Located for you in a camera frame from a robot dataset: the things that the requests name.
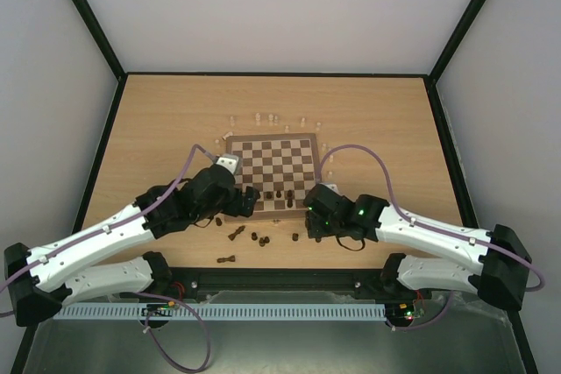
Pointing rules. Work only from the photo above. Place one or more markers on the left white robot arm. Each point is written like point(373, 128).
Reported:
point(44, 279)

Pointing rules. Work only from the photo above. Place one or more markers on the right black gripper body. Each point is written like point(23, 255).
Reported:
point(314, 220)

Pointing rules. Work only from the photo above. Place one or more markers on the white slotted cable duct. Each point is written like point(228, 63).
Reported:
point(223, 312)

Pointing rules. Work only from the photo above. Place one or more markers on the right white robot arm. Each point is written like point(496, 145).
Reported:
point(492, 264)

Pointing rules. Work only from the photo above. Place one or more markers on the lying dark king piece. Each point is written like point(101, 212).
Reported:
point(231, 258)

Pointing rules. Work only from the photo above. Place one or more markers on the black metal frame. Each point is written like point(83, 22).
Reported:
point(356, 66)

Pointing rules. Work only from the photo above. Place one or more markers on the wooden chess board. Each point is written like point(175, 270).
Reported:
point(277, 162)

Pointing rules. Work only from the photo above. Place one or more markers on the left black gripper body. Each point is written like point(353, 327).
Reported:
point(235, 208)

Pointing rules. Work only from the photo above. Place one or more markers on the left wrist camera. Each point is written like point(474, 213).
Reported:
point(230, 162)

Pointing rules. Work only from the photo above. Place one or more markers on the lying dark queen piece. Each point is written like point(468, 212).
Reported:
point(232, 236)

